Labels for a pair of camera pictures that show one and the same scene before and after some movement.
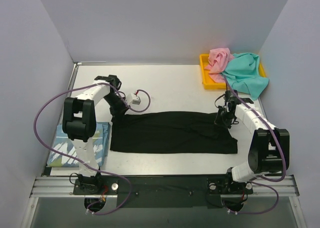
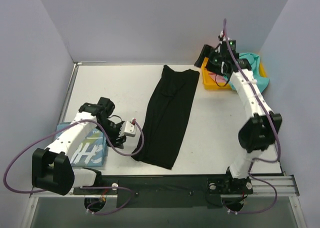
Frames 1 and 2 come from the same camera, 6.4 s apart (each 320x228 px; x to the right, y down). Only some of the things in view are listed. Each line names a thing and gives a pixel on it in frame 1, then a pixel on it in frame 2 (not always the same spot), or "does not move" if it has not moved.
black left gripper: x=119 y=111 to x=118 y=133
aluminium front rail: x=63 y=187 does not move
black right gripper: x=223 y=118 to x=208 y=59
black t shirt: x=171 y=131 to x=164 y=124
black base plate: x=162 y=191 does not move
